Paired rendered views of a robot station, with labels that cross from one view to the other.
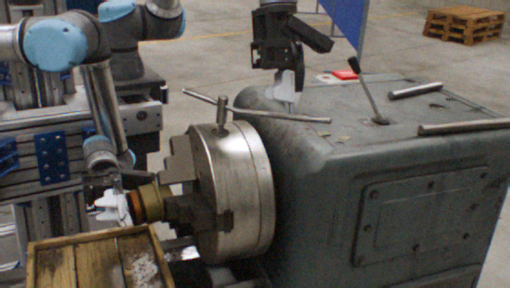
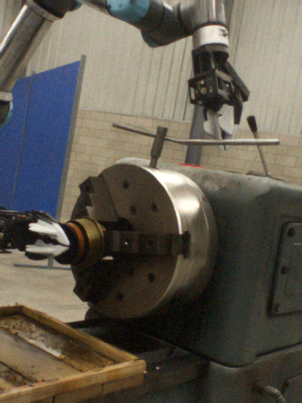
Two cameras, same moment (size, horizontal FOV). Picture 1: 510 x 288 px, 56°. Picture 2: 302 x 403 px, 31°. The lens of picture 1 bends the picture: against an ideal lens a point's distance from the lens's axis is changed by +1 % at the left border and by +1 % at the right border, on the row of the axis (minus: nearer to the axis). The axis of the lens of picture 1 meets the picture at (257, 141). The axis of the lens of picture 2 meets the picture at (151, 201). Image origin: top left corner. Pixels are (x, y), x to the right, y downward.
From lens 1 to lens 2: 71 cm
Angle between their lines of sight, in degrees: 33
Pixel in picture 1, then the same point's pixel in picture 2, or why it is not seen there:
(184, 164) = (106, 205)
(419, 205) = not seen: outside the picture
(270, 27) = (213, 64)
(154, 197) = (94, 227)
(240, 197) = (194, 220)
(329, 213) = (268, 242)
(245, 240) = (194, 271)
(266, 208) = (211, 237)
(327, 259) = (261, 296)
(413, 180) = not seen: outside the picture
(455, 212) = not seen: outside the picture
